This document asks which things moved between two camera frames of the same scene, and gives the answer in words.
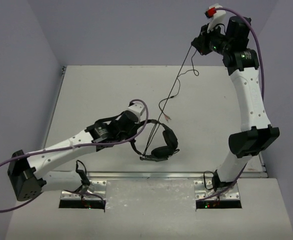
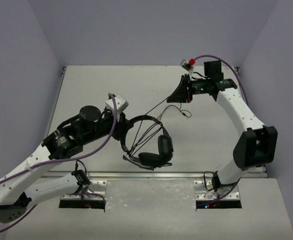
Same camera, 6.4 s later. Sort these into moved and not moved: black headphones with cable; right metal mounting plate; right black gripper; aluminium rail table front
Moved: black headphones with cable; right black gripper
Not moved: aluminium rail table front; right metal mounting plate
